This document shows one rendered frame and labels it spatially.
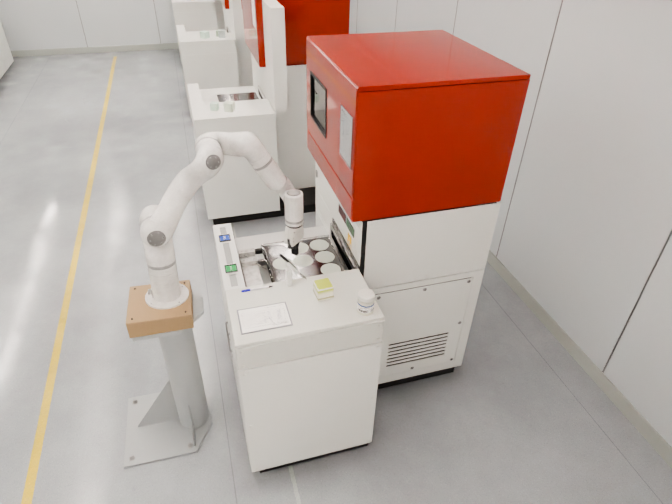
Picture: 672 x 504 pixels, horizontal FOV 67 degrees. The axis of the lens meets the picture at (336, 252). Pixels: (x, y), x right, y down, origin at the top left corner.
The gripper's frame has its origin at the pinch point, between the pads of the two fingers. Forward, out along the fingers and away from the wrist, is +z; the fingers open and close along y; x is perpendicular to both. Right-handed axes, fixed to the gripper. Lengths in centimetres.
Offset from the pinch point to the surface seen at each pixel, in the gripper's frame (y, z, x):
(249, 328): 50, 4, 12
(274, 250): -6.4, 10.3, -17.2
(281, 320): 39.7, 3.5, 20.1
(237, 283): 29.4, 4.8, -11.4
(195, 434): 55, 99, -29
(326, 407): 33, 55, 39
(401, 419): -12, 100, 62
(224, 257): 17.7, 4.4, -28.9
